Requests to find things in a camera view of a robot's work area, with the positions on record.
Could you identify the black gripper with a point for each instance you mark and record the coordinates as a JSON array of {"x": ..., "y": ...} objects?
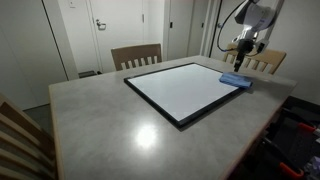
[{"x": 245, "y": 46}]

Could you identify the light blue towel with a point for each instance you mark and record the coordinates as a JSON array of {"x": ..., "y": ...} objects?
[{"x": 233, "y": 80}]

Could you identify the light wooden chair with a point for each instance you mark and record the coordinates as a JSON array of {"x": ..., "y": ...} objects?
[{"x": 270, "y": 56}]

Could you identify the round silver door knob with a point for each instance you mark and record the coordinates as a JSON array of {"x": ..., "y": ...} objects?
[{"x": 220, "y": 25}]

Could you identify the black door strike plate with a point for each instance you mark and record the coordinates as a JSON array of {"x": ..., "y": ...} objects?
[{"x": 171, "y": 25}]

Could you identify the dark brown wooden chair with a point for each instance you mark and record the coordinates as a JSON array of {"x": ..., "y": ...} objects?
[{"x": 136, "y": 52}]

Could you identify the brown slatted wooden chair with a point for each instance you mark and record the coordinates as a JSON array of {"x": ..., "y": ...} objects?
[{"x": 20, "y": 133}]

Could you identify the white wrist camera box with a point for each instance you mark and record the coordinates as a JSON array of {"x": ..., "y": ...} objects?
[{"x": 261, "y": 46}]

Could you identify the whiteboard with black frame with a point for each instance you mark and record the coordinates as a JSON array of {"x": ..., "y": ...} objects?
[{"x": 180, "y": 90}]

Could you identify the small white light switch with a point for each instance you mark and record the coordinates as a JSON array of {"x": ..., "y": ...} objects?
[{"x": 72, "y": 3}]

